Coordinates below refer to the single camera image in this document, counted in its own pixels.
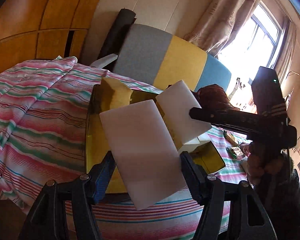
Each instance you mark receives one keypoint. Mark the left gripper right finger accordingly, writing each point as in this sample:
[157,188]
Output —
[231,211]

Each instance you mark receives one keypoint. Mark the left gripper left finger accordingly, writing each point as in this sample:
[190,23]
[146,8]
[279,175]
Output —
[47,216]

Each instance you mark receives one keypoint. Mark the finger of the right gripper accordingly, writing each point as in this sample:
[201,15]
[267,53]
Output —
[231,120]

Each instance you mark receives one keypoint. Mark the green cracker packet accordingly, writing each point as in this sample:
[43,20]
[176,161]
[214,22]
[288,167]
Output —
[235,152]

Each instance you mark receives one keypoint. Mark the beige carton box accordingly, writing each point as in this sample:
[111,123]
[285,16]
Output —
[191,145]

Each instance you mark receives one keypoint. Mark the person's right hand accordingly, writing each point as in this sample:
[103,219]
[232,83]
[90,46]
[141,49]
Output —
[260,162]

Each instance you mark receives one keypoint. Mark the dark red cloth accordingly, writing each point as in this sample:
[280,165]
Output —
[214,98]

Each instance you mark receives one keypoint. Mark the striped bed sheet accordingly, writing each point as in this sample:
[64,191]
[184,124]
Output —
[43,110]

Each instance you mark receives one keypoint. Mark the grey yellow blue chair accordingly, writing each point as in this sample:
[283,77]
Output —
[158,58]

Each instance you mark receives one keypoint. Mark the patterned beige curtain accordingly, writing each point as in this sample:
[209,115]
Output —
[220,24]

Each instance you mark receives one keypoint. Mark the gold metal tin box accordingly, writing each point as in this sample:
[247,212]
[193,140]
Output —
[112,94]

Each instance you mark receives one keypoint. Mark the black rolled mat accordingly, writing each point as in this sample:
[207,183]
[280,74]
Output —
[117,32]

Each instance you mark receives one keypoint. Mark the wooden wardrobe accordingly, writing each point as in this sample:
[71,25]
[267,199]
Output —
[43,29]

